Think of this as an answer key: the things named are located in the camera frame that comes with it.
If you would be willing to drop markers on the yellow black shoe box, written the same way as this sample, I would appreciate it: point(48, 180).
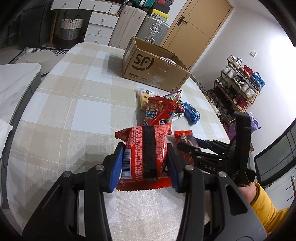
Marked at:
point(158, 14)

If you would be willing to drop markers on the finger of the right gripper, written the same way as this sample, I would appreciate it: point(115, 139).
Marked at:
point(214, 145)
point(208, 156)

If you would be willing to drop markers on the right hand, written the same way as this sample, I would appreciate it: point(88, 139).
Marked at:
point(249, 192)

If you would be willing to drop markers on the wooden shoe rack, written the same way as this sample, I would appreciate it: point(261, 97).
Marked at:
point(236, 89)

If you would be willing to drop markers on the wooden door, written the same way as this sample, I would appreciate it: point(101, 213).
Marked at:
point(194, 28)

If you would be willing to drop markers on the black television screen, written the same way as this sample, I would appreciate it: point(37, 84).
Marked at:
point(277, 159)

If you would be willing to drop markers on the red chip bag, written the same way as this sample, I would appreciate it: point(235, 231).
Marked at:
point(159, 111)

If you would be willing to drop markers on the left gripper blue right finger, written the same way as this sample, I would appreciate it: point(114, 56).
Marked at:
point(175, 165)

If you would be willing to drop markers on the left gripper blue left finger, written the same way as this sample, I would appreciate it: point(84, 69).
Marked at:
point(112, 168)

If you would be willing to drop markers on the checkered tablecloth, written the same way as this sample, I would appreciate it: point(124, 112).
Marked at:
point(69, 124)

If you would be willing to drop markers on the woven laundry basket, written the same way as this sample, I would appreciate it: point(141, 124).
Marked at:
point(70, 28)

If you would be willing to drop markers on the purple green candy bag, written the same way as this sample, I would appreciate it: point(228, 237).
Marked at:
point(180, 109)

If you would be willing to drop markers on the small red snack packet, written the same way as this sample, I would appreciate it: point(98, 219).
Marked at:
point(186, 144)

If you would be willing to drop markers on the SF cardboard box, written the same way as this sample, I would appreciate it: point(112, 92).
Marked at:
point(153, 65)

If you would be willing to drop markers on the black red shoe box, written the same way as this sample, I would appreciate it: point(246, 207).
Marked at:
point(163, 5)

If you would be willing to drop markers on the red white-dotted snack bag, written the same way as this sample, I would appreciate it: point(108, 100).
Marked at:
point(144, 159)

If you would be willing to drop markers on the clear cake snack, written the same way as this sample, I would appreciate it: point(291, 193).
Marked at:
point(144, 96)

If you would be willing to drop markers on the purple plastic bag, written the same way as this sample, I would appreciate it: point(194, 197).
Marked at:
point(254, 123)

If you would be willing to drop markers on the beige ribbed suitcase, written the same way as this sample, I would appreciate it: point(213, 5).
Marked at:
point(127, 26)

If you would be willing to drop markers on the blue Oreo cookie packet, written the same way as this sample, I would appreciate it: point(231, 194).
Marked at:
point(191, 114)

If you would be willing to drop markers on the round white floor cushion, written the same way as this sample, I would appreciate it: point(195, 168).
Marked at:
point(46, 58)

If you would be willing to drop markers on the white drawer cabinet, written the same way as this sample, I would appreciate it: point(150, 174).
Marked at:
point(103, 19)

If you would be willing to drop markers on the silver grey suitcase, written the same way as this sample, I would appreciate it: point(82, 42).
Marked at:
point(152, 30)

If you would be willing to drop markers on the teal suitcase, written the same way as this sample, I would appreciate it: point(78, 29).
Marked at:
point(143, 3)

